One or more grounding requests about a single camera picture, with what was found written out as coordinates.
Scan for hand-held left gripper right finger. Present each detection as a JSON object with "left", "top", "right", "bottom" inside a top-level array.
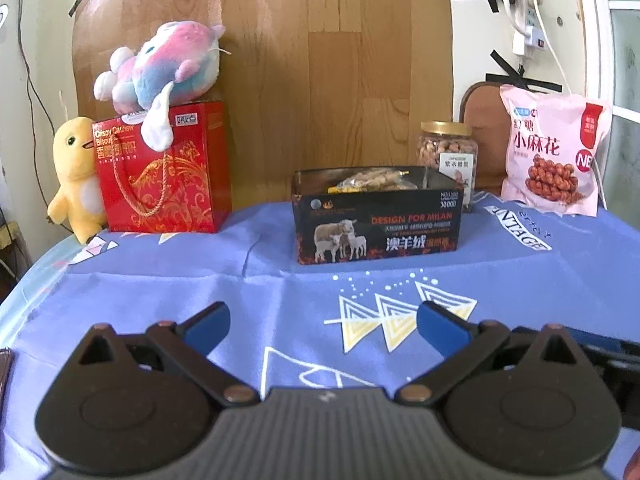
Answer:
[{"left": 395, "top": 300, "right": 593, "bottom": 408}]

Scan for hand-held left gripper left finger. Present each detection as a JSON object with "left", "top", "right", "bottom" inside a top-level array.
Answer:
[{"left": 62, "top": 301, "right": 261, "bottom": 408}]

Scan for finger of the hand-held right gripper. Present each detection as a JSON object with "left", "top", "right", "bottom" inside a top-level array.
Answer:
[{"left": 511, "top": 326, "right": 640, "bottom": 362}]

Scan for black cardboard box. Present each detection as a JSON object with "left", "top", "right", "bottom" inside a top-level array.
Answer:
[{"left": 290, "top": 165, "right": 462, "bottom": 266}]

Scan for yellow peanut packet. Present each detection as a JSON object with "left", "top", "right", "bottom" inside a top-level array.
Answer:
[{"left": 327, "top": 168, "right": 419, "bottom": 194}]

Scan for blue printed tablecloth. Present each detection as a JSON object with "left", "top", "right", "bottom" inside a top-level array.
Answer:
[{"left": 0, "top": 189, "right": 640, "bottom": 480}]

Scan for red gift box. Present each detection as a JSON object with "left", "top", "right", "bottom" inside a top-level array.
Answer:
[{"left": 91, "top": 100, "right": 232, "bottom": 235}]

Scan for clear nut jar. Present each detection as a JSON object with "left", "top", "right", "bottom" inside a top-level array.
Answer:
[{"left": 416, "top": 120, "right": 479, "bottom": 214}]

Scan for yellow duck plush toy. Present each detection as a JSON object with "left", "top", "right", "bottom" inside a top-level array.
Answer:
[{"left": 47, "top": 116, "right": 109, "bottom": 246}]

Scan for brown chair back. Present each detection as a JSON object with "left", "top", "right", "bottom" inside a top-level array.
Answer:
[{"left": 457, "top": 81, "right": 517, "bottom": 197}]

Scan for dark brown flat object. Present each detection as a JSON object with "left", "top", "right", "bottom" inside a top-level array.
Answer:
[{"left": 0, "top": 346, "right": 14, "bottom": 403}]

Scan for pink snack bag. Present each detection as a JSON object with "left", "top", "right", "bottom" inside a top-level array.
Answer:
[{"left": 499, "top": 83, "right": 614, "bottom": 219}]

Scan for pastel plush toy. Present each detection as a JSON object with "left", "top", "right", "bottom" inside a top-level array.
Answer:
[{"left": 93, "top": 20, "right": 225, "bottom": 152}]

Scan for black tape strips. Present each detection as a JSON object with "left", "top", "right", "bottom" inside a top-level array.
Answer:
[{"left": 446, "top": 0, "right": 544, "bottom": 92}]

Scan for wooden board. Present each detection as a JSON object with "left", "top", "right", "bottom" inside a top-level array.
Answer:
[{"left": 71, "top": 0, "right": 454, "bottom": 212}]

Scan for white power strip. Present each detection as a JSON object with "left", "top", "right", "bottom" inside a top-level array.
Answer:
[{"left": 511, "top": 0, "right": 549, "bottom": 59}]

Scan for white window frame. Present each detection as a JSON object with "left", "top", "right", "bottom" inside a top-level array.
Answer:
[{"left": 574, "top": 0, "right": 640, "bottom": 213}]

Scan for thin black cable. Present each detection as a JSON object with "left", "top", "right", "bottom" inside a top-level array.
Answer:
[{"left": 16, "top": 0, "right": 64, "bottom": 128}]

